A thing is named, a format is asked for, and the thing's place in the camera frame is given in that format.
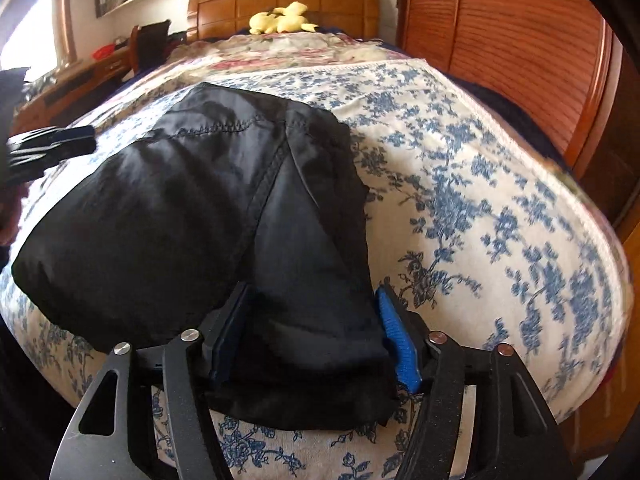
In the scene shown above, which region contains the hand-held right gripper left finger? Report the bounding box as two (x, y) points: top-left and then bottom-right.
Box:
(50, 282), (251, 480)

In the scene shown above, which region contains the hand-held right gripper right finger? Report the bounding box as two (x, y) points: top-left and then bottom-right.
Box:
(375, 287), (581, 480)

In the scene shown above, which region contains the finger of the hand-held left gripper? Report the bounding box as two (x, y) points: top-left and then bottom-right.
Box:
(10, 126), (96, 148)
(7, 139), (97, 181)

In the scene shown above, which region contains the black jacket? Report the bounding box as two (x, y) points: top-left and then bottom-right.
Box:
(11, 82), (401, 431)

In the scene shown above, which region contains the wooden desk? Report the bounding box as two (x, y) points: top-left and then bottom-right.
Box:
(10, 55), (133, 136)

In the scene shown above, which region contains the window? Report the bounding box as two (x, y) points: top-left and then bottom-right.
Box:
(0, 0), (76, 86)

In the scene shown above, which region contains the wooden chair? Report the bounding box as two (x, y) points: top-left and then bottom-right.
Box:
(130, 20), (173, 76)

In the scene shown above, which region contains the blue floral bed sheet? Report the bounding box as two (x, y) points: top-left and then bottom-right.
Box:
(0, 57), (631, 480)

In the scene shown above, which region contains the wooden headboard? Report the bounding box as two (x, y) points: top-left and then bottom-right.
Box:
(187, 0), (380, 43)

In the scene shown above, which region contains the pink floral quilt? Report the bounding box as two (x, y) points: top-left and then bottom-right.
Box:
(165, 30), (401, 76)

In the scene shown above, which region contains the yellow plush toy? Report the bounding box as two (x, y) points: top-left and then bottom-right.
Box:
(249, 1), (319, 36)

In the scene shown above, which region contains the dark blue under sheet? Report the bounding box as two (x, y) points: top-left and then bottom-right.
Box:
(450, 80), (566, 161)

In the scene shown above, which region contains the wooden louvred wardrobe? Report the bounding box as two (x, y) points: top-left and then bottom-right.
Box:
(395, 0), (631, 231)

